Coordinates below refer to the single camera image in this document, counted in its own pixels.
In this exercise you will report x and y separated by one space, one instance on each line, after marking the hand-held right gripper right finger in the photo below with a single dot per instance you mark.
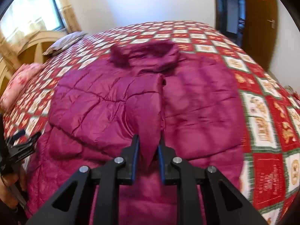
160 164

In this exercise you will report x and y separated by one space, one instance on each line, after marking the magenta down jacket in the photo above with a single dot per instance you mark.
145 103

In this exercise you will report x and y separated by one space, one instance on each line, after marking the red checked printed blanket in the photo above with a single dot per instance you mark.
264 126

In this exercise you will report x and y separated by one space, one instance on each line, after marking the window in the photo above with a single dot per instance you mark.
32 11

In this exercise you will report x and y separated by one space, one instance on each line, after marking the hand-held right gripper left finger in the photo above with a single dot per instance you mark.
136 159

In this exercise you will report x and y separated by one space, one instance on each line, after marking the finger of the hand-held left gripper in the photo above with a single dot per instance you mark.
17 136
23 148

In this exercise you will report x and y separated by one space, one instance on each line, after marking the brown wooden door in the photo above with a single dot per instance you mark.
257 28

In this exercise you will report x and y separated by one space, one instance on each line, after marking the beige wooden headboard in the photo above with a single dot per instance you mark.
30 49

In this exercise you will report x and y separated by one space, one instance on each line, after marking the beige patterned curtain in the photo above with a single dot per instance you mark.
69 9

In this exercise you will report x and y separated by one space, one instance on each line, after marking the grey striped pillow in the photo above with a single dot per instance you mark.
63 42

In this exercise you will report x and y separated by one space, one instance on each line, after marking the pink floral pillow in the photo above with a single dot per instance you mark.
18 84

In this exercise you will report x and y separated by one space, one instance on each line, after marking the person's left hand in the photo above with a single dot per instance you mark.
13 182

